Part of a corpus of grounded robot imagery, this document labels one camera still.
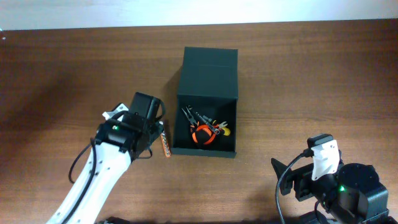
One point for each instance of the red diagonal cutters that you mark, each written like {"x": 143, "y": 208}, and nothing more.
{"x": 202, "y": 135}

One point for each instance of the black yellow screwdriver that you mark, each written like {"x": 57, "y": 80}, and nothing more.
{"x": 222, "y": 126}

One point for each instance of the orange socket rail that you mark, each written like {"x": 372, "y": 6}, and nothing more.
{"x": 165, "y": 144}

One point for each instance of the orange black needle-nose pliers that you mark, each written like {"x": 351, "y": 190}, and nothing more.
{"x": 192, "y": 123}

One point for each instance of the black cardboard box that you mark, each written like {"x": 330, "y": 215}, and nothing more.
{"x": 209, "y": 84}

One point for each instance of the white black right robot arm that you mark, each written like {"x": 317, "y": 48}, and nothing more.
{"x": 354, "y": 194}

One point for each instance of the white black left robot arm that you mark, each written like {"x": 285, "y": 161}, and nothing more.
{"x": 126, "y": 133}

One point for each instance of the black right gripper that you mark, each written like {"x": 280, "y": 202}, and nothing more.
{"x": 301, "y": 176}

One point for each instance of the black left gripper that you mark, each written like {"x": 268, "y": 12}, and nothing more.
{"x": 155, "y": 127}

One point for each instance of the silver ring wrench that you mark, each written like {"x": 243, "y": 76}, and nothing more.
{"x": 210, "y": 126}

